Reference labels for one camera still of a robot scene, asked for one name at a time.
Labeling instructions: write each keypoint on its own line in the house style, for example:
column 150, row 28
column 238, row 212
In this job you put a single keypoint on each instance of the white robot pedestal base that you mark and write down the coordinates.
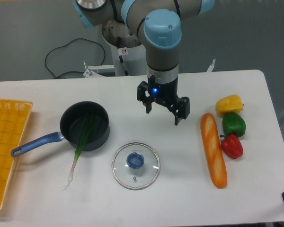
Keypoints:
column 128, row 54

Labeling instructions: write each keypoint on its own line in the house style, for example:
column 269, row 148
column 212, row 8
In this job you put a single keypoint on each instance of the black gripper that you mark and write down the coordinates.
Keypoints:
column 165, row 95

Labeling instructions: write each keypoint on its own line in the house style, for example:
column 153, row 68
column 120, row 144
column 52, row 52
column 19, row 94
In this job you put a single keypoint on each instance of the green spring onion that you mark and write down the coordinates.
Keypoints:
column 86, row 129

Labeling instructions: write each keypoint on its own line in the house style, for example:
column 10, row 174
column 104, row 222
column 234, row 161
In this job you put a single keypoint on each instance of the glass pot lid blue knob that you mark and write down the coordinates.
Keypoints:
column 135, row 166

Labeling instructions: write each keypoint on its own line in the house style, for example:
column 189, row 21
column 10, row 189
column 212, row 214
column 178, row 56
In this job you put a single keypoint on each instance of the orange baguette bread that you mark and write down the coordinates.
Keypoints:
column 213, row 151

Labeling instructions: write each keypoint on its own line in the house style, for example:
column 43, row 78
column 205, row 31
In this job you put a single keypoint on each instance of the yellow bell pepper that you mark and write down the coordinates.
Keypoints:
column 229, row 104

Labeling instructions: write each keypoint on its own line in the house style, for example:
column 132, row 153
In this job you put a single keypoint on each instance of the dark pot blue handle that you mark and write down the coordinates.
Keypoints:
column 70, row 124

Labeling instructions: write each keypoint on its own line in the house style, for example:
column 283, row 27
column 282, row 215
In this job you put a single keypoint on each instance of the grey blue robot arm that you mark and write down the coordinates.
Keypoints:
column 157, row 26

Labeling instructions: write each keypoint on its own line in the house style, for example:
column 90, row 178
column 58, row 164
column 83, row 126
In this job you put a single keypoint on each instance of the green bell pepper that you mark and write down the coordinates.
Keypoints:
column 233, row 123

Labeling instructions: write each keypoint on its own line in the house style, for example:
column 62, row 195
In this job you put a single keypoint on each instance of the red bell pepper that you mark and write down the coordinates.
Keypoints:
column 231, row 146

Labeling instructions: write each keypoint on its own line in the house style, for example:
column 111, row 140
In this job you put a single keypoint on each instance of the yellow woven basket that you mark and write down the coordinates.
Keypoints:
column 14, row 115

